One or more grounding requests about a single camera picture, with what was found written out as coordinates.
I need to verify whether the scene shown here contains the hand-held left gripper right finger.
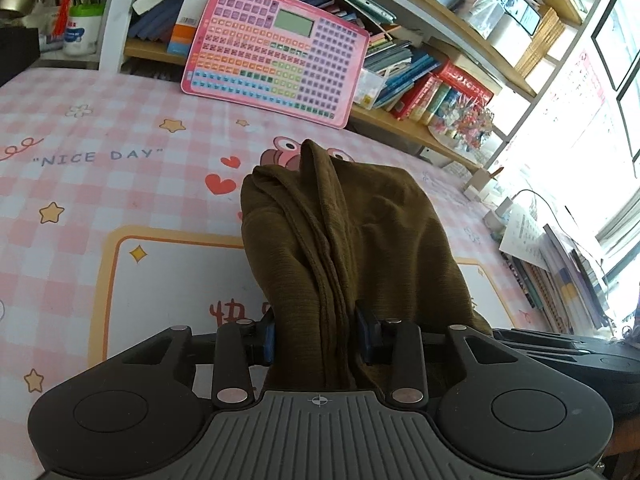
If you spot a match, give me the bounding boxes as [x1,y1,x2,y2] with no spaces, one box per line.
[353,305,519,410]

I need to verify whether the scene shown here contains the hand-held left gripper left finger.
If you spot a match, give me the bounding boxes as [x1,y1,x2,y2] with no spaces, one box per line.
[119,309,277,410]

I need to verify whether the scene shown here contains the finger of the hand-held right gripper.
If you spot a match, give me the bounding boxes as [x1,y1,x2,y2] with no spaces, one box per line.
[492,327,599,361]

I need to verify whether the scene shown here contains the brown corduroy pants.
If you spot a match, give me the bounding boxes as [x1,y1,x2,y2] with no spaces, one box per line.
[239,138,494,396]

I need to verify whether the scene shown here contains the stack of flat notebooks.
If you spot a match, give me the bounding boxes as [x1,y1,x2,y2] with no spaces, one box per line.
[501,221,609,334]

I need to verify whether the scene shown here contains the handwritten paper sheet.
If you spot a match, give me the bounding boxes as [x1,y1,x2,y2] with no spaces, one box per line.
[498,209,549,269]

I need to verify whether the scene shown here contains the white power adapter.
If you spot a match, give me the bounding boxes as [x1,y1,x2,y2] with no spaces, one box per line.
[481,196,517,232]

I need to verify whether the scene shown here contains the small beige box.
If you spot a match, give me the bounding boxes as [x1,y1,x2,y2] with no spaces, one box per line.
[461,166,502,202]

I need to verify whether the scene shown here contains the wooden shelf unit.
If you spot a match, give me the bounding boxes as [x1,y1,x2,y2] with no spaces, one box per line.
[100,0,622,172]

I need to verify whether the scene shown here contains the pink checked table mat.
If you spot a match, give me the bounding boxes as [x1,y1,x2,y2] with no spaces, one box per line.
[0,67,617,411]

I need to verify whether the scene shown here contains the colourful candy bouquet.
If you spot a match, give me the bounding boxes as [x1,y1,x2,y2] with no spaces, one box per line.
[426,94,497,154]

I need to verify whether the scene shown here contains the clear plastic card box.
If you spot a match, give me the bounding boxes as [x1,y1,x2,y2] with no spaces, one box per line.
[356,66,387,112]

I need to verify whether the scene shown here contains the row of books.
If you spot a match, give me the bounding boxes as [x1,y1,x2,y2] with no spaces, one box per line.
[127,0,507,127]

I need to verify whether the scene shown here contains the pink learning tablet toy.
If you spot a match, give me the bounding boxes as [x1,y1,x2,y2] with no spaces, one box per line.
[179,0,371,130]

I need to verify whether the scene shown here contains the stack of tan notebooks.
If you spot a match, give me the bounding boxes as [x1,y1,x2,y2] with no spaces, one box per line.
[514,6,567,79]

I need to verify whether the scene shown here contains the white storage boxes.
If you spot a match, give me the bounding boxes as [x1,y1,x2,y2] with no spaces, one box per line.
[486,0,542,54]

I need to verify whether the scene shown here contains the white orange booklet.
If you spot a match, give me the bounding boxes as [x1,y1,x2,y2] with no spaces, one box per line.
[166,0,212,57]

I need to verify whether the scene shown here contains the white tub green lid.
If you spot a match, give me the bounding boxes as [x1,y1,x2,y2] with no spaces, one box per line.
[62,3,107,57]

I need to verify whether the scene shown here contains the black box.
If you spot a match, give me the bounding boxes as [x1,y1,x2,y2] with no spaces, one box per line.
[0,27,42,89]

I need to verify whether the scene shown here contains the red tassel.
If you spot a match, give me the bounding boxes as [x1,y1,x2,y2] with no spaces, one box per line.
[52,0,82,37]

